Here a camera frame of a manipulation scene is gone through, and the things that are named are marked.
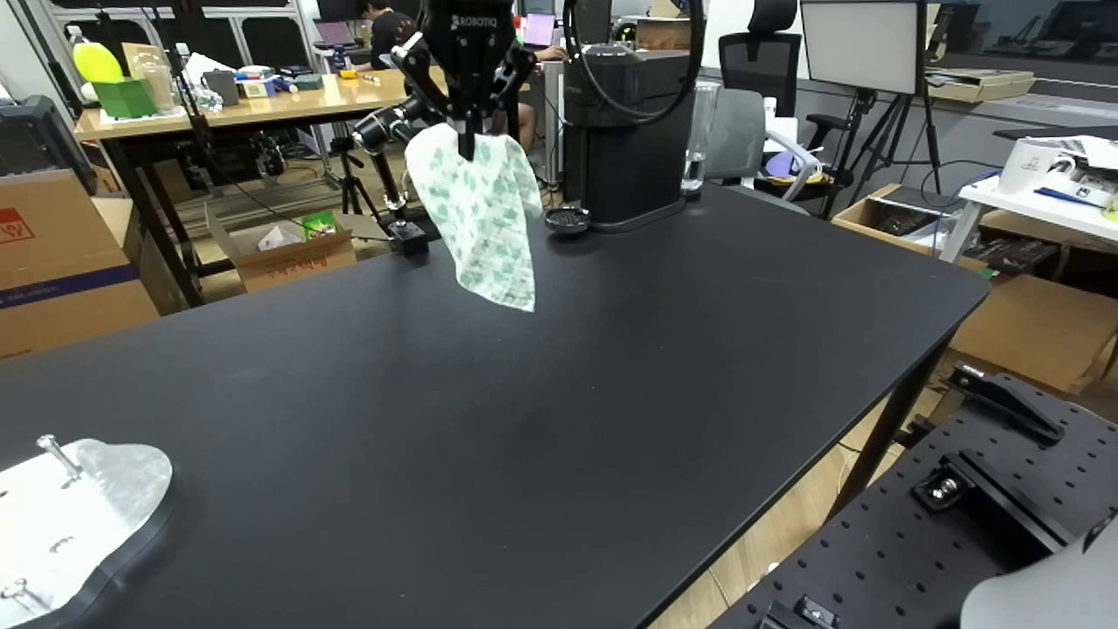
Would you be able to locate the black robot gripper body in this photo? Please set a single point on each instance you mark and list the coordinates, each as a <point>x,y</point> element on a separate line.
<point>466,59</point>

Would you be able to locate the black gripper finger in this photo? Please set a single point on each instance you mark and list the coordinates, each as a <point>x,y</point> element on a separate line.
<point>466,139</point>

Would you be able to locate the white green patterned towel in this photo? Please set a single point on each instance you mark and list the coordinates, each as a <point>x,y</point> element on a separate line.
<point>479,208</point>

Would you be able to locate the black robot base box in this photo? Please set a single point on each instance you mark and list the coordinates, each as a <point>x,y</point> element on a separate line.
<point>623,144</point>

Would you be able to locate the wooden workbench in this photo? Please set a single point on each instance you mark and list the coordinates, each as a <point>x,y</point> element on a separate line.
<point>136,144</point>

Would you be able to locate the open cardboard box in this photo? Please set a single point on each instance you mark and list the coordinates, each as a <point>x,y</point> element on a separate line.
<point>284,253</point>

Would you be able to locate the grey office chair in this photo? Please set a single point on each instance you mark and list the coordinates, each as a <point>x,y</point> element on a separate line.
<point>729,144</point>

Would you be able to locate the white projection screen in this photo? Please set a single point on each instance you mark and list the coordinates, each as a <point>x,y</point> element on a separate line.
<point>863,43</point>

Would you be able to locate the large cardboard box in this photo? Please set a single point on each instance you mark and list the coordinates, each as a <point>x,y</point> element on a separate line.
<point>61,272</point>

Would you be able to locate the grey metal mounting plate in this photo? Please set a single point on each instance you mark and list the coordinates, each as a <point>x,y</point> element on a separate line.
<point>68,512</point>

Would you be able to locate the white side table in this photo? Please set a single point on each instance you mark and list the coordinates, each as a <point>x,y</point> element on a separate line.
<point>1050,179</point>

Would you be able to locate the flat cardboard box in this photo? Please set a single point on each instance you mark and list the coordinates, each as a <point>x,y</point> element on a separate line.
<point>1039,329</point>

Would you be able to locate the black perforated breadboard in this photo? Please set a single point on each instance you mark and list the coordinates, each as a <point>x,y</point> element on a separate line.
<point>1002,516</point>

